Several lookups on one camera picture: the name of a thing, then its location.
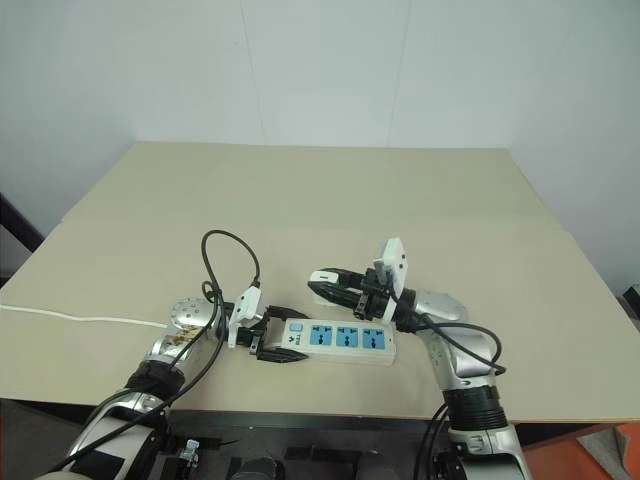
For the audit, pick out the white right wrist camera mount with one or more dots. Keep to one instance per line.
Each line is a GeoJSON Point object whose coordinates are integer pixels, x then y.
{"type": "Point", "coordinates": [395, 260]}

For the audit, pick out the white power strip blue sockets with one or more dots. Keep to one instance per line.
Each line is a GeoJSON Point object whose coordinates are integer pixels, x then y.
{"type": "Point", "coordinates": [345, 336]}

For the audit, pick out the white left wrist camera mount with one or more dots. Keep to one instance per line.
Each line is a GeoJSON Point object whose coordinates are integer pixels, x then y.
{"type": "Point", "coordinates": [246, 306]}

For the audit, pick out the black object at room edge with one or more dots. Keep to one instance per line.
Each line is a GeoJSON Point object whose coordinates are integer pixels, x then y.
{"type": "Point", "coordinates": [632, 305]}

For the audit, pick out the grey felt piece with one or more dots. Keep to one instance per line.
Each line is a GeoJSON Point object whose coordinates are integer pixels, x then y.
{"type": "Point", "coordinates": [605, 440]}

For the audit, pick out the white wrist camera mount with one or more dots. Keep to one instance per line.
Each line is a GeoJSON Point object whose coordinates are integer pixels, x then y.
{"type": "Point", "coordinates": [246, 306]}
{"type": "Point", "coordinates": [395, 260]}

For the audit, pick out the white charger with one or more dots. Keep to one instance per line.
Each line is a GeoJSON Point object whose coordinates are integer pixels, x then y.
{"type": "Point", "coordinates": [319, 275]}

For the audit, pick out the small metal clamp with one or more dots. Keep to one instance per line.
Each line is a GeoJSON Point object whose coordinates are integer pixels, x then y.
{"type": "Point", "coordinates": [190, 449]}

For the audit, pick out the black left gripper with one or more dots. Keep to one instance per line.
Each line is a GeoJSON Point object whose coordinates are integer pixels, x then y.
{"type": "Point", "coordinates": [250, 337]}

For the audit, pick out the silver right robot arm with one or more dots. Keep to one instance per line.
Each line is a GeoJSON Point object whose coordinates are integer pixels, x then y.
{"type": "Point", "coordinates": [445, 304]}

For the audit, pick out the dark rounded shape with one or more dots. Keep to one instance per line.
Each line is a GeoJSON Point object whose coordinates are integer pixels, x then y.
{"type": "Point", "coordinates": [256, 469]}

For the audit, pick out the orange panel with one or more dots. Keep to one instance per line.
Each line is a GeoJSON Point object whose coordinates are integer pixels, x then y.
{"type": "Point", "coordinates": [560, 455]}

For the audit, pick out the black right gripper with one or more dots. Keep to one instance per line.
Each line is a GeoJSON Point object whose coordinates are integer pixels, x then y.
{"type": "Point", "coordinates": [372, 300]}

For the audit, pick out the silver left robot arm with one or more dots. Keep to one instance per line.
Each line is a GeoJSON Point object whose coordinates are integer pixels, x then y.
{"type": "Point", "coordinates": [187, 312]}

